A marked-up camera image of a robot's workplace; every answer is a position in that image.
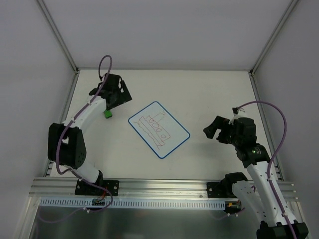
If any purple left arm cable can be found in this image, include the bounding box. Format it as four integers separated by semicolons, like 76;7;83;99
36;55;114;224

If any aluminium corner frame post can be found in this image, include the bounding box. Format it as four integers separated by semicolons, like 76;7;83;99
250;0;300;76
35;0;79;73

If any white slotted cable duct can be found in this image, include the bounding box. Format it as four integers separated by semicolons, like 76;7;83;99
39;197;226;211

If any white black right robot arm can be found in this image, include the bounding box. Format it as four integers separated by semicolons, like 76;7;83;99
203;116;309;239

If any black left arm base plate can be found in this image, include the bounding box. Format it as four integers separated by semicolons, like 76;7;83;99
74;180;120;196

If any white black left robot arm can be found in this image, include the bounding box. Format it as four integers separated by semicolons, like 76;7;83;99
47;73;132;195

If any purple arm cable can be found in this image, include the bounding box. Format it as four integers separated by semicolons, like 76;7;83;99
36;55;114;224
211;101;297;237

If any aluminium corner frame post right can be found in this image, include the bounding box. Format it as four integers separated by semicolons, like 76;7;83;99
250;0;300;76

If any green whiteboard eraser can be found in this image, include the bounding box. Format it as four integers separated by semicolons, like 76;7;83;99
104;110;113;119

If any blue-framed small whiteboard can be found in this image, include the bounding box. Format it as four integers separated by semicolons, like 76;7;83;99
128;101;190;159

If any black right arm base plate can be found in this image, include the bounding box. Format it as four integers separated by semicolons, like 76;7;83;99
206;181;236;198

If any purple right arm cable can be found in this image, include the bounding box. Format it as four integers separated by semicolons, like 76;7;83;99
211;101;297;237

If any aluminium corner frame post left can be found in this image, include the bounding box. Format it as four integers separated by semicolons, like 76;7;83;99
35;0;79;73

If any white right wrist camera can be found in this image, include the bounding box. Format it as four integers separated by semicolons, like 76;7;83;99
229;108;247;124

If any aluminium front rail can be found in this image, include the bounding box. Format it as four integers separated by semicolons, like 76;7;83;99
28;176;300;201

